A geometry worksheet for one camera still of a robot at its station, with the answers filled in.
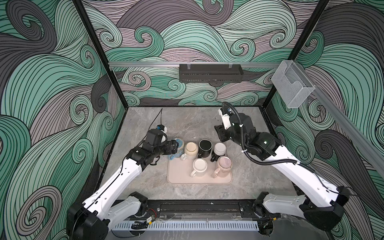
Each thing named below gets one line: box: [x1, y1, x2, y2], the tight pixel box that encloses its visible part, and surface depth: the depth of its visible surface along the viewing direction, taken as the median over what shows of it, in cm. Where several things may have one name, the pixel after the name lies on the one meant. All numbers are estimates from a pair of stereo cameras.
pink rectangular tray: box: [167, 157, 233, 185], surface depth 87 cm
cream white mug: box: [190, 158, 208, 178], surface depth 83 cm
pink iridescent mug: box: [211, 155, 233, 179], surface depth 79 cm
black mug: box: [197, 139, 213, 159], surface depth 88 cm
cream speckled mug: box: [180, 142, 199, 161], surface depth 89 cm
